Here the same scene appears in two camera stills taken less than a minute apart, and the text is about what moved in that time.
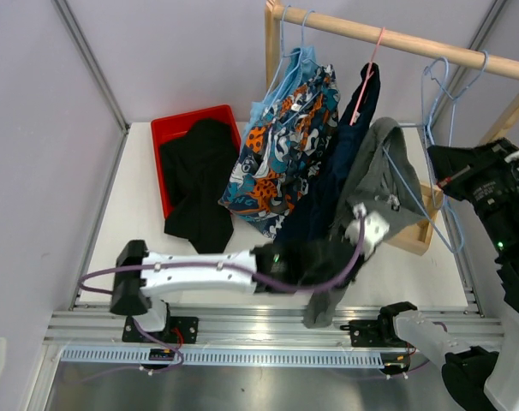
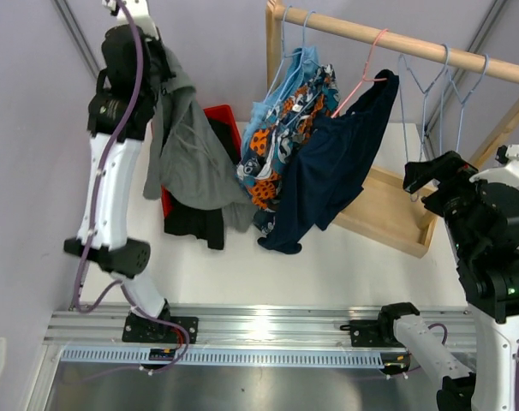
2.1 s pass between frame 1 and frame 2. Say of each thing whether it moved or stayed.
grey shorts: moved
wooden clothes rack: stayed
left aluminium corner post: stayed
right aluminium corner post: stayed
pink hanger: moved
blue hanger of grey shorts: moved
